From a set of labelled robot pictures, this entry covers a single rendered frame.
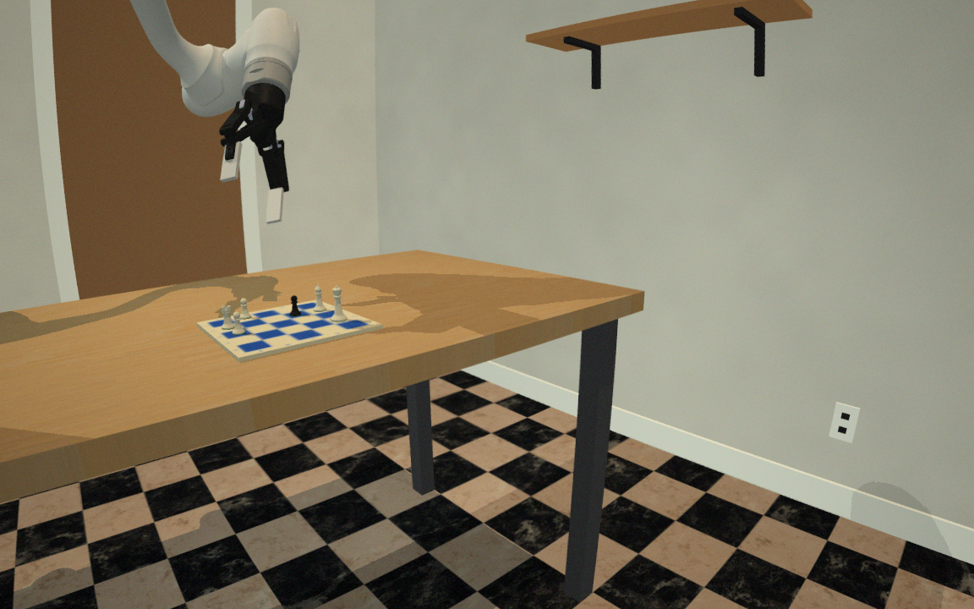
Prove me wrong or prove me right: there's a white queen chess piece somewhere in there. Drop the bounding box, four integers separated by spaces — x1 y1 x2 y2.
331 286 347 322

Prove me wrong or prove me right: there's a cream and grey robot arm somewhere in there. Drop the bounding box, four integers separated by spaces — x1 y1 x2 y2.
130 0 299 117

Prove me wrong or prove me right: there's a white bishop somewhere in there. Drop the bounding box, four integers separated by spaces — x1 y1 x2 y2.
314 284 326 312

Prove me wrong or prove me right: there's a blue and cream chessboard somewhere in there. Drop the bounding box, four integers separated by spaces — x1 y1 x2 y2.
197 300 383 362

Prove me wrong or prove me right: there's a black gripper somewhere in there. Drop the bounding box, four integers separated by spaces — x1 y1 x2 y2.
219 83 289 224

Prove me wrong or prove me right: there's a white rook chess piece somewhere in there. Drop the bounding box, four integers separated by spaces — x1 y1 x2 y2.
222 305 235 330

